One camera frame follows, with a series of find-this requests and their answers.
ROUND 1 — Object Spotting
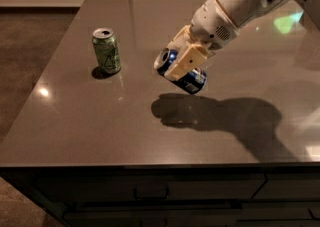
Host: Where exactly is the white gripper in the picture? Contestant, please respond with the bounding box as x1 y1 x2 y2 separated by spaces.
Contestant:
164 0 239 81

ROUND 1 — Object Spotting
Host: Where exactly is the blue pepsi can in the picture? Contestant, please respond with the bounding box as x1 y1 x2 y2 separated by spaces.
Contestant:
154 49 207 94

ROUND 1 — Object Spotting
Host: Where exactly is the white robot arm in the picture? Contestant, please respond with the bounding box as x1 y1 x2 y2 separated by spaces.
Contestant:
165 0 320 81

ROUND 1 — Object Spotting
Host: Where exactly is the green soda can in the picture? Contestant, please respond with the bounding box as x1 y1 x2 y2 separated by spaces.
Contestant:
92 28 121 74

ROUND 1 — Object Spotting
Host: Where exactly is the dark cabinet drawer front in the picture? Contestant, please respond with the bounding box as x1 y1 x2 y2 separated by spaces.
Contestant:
36 174 265 202

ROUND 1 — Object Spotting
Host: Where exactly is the dark cabinet drawer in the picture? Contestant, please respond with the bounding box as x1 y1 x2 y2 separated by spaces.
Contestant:
36 174 265 202
254 173 320 200

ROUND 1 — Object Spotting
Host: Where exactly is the dark right cabinet drawer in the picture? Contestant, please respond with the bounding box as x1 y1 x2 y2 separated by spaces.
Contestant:
254 173 320 200

